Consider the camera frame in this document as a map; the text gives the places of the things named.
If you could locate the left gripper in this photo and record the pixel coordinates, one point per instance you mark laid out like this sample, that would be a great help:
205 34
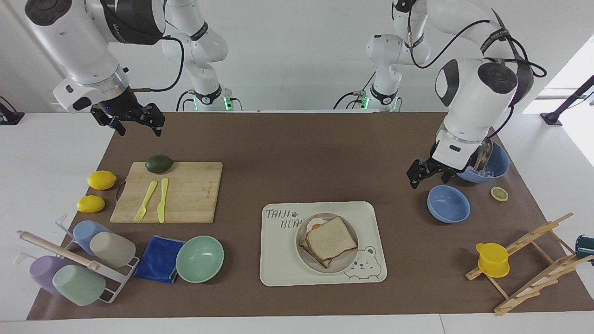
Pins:
439 165

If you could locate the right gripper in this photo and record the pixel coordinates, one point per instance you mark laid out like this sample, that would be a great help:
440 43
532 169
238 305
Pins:
119 105

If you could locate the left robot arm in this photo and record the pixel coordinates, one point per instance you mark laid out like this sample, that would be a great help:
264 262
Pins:
480 93

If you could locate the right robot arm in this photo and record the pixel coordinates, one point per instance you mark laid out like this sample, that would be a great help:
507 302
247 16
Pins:
79 44

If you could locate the grey round plate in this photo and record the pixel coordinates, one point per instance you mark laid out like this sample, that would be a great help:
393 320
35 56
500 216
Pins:
345 263

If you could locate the sandwich base with egg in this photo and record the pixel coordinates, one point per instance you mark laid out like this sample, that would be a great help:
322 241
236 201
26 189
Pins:
316 226

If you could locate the small blue bowl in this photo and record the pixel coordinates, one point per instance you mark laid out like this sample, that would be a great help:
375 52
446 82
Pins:
448 204

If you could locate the green avocado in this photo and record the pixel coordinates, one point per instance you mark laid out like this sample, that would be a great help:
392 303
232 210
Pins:
159 163

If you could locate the silver metal scoop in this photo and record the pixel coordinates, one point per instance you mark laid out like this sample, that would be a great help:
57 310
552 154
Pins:
483 155

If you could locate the large yellow lemon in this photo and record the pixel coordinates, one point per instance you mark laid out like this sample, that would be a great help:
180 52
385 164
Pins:
101 180

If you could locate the lemon slice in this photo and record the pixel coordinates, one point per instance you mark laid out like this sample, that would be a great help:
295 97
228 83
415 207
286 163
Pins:
499 194

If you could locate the large blue bowl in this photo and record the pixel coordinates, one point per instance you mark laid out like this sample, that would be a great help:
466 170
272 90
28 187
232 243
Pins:
501 162

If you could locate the yellow plastic fork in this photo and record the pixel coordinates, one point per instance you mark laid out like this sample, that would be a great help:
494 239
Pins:
145 202

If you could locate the yellow plastic knife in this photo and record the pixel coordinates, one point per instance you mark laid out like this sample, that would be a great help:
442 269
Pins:
162 202

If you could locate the wooden cutting board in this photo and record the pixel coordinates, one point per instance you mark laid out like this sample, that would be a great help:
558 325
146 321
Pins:
192 192

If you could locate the small yellow lemon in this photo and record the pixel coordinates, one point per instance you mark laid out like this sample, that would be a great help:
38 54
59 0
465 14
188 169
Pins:
90 204

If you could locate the yellow plastic cup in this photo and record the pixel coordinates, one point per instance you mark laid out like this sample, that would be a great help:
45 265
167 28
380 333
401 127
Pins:
493 260

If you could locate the blue plastic cup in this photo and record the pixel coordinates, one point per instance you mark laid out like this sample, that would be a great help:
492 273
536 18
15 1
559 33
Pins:
86 232

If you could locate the toasted bread slice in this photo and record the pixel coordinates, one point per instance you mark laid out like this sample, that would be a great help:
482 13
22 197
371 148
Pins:
331 239

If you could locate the black stand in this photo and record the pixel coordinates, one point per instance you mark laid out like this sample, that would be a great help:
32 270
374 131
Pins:
10 116
568 102

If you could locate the beige plastic cup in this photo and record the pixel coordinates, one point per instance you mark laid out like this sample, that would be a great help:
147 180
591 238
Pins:
113 249

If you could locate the blue cloth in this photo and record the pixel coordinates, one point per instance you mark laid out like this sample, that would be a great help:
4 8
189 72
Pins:
160 260

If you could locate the wooden drying rack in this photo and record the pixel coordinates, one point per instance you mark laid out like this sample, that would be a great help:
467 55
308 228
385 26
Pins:
538 273

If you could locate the light green bowl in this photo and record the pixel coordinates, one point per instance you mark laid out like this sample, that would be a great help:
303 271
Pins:
199 259

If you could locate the dark green cup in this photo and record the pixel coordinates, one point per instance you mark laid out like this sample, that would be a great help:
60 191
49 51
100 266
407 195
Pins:
586 246

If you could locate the light green plastic cup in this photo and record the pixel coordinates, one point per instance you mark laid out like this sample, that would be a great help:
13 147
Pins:
79 285

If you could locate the cream tray with bear print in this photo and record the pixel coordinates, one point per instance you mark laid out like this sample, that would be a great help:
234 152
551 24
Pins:
278 260

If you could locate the purple plastic cup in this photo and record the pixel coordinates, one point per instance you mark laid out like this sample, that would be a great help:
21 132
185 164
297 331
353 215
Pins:
42 273

